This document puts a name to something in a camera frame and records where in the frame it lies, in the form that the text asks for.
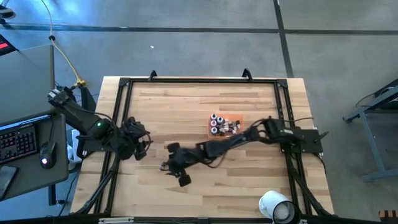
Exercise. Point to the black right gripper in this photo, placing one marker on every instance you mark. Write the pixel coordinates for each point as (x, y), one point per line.
(183, 157)

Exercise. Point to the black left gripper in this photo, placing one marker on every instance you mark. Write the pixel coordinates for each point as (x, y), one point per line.
(132, 133)

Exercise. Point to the tall pink-tipped coloring bottle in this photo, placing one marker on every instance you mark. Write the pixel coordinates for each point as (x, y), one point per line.
(213, 123)

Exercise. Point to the tall blue-tipped coloring bottle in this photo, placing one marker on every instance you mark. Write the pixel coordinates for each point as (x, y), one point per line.
(220, 120)

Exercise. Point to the orange translucent plastic bin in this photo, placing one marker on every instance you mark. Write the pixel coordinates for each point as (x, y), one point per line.
(233, 117)

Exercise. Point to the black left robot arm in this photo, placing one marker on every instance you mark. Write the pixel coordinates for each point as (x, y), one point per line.
(77, 113)

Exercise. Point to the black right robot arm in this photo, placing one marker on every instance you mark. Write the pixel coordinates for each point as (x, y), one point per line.
(230, 144)

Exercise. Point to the white box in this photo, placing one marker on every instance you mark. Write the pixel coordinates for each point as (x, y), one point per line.
(74, 155)

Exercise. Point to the dark grey desk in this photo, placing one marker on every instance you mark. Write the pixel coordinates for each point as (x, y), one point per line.
(59, 168)

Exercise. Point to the black computer mouse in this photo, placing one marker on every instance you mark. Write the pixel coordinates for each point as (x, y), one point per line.
(47, 152)

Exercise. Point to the white cylinder with dark opening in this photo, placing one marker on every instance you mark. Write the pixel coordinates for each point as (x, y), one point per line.
(270, 202)

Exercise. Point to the black desk leg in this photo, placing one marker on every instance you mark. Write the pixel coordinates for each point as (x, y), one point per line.
(52, 196)

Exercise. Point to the backlit black keyboard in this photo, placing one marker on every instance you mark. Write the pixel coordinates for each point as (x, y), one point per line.
(18, 143)

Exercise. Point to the dark grey computer monitor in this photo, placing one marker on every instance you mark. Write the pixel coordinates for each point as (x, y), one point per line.
(25, 81)

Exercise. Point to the black smartphone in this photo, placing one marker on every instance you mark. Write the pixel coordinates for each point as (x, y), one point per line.
(6, 180)

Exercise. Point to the black device with red display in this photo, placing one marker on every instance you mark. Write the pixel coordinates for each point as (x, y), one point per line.
(4, 45)

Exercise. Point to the striped wooden block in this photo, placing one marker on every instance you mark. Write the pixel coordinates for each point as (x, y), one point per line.
(388, 215)

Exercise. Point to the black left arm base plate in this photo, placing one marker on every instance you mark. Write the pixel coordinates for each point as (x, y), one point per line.
(93, 146)

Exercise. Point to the black curved frame bracket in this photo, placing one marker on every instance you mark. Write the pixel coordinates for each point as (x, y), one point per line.
(152, 75)
(247, 74)

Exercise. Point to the silver metal bracket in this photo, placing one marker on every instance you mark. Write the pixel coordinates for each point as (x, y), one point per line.
(115, 220)

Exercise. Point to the black aluminium table frame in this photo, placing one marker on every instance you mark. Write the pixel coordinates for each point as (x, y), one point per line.
(202, 80)

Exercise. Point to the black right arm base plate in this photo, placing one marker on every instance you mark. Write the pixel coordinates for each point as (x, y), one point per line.
(311, 140)

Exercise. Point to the grey metal desk frame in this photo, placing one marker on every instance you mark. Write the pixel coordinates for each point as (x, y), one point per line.
(373, 149)

